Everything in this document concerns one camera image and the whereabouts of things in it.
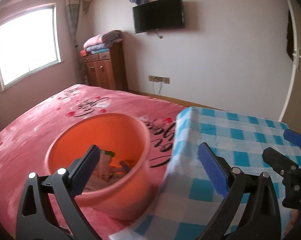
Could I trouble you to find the white door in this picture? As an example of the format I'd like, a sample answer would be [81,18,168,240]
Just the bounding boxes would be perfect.
[279,0,301,133]

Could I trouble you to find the blue white checkered cloth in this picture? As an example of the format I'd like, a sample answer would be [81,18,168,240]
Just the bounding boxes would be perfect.
[110,107,301,239]

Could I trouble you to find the orange plastic bucket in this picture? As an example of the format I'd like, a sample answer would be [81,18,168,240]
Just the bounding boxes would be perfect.
[44,113,151,220]

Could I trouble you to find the dark clothes on door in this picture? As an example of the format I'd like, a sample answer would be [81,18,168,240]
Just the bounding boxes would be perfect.
[286,12,294,61]

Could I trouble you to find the brown wooden cabinet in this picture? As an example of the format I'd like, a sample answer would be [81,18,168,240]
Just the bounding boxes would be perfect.
[82,42,128,92]

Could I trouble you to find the window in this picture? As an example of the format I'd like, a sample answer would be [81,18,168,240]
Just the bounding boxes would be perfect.
[0,3,61,90]

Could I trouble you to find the folded blankets stack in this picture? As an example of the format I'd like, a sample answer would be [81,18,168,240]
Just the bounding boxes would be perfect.
[80,30,123,56]

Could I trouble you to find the grey curtain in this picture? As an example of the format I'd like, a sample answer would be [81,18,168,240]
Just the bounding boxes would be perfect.
[65,0,84,84]

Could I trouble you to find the door handle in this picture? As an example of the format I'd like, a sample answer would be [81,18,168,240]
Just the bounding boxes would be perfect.
[292,47,301,71]

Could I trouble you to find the white power cable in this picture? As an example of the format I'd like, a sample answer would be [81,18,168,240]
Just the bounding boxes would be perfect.
[151,81,165,95]

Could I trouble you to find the wall power sockets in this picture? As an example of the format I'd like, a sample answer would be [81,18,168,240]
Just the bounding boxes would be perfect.
[148,75,170,85]

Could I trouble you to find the wall mounted television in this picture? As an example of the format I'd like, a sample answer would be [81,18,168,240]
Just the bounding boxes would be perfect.
[133,0,185,34]

